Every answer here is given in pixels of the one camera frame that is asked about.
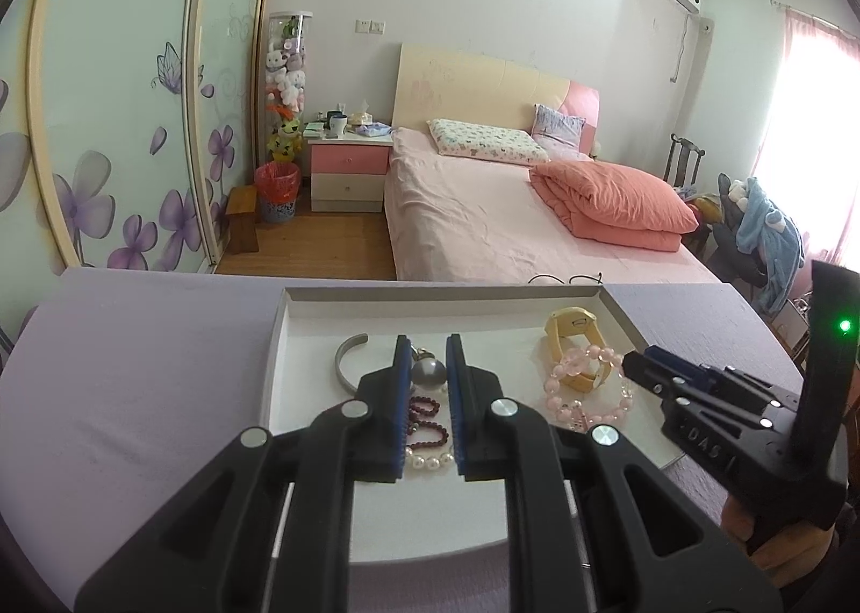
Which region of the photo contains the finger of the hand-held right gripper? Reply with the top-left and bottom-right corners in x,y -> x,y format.
645,346 -> 725,380
621,352 -> 700,403

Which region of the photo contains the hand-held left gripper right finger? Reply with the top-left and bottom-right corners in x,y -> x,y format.
445,332 -> 784,613

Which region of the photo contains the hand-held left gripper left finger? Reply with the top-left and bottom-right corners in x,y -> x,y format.
74,334 -> 414,613

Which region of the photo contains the dark red bead bracelet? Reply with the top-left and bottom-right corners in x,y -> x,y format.
405,393 -> 451,453

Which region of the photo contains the silver round pendant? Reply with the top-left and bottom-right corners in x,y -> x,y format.
410,347 -> 450,387

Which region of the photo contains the white pearl bracelet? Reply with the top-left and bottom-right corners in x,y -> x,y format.
403,448 -> 458,473

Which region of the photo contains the pink bead bracelet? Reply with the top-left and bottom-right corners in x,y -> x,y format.
543,346 -> 636,431

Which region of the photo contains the silver cuff bracelet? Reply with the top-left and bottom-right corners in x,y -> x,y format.
334,333 -> 370,394

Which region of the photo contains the yellow wrist watch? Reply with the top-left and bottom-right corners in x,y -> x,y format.
543,307 -> 609,394

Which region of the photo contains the grey cardboard tray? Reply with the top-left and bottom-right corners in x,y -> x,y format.
259,286 -> 681,566

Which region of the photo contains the person's right hand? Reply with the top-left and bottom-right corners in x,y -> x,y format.
722,492 -> 837,580

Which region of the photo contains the white paper bag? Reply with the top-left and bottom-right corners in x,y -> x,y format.
772,297 -> 814,352

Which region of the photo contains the grey office chair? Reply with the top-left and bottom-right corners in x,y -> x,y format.
712,173 -> 773,288

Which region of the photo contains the blue plush garment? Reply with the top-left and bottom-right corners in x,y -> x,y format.
735,177 -> 806,315

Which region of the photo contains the folded pink duvet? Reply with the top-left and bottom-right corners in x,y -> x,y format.
528,159 -> 700,251

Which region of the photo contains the bed with pink sheet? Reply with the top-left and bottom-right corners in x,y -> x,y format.
386,127 -> 723,283

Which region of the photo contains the dark wooden chair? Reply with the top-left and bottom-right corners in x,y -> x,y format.
664,133 -> 706,190

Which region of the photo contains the pink and white nightstand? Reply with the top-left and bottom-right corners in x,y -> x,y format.
309,132 -> 394,214

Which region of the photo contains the waste bin with red bag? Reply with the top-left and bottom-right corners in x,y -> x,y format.
254,161 -> 301,224

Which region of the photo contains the small wooden stool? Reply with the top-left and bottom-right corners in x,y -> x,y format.
225,184 -> 261,254

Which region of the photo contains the purple patterned pillow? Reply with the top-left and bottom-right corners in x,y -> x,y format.
531,104 -> 587,150

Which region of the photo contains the white floral pillow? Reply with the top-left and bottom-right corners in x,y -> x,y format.
427,118 -> 548,167

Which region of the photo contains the pink curtain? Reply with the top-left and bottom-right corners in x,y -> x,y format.
752,8 -> 860,291

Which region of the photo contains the white air conditioner pipe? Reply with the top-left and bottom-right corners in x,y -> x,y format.
672,8 -> 717,144

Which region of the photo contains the yellow plush toy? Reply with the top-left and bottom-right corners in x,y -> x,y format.
267,114 -> 303,163

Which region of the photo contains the cream and pink headboard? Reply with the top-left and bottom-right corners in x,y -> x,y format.
391,44 -> 600,157

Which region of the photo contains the clear tube of plush toys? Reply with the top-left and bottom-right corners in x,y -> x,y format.
265,11 -> 313,137

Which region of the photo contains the floral sliding door wardrobe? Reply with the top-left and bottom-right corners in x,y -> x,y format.
0,0 -> 283,372

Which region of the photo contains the black cable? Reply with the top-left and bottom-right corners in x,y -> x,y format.
527,272 -> 604,287

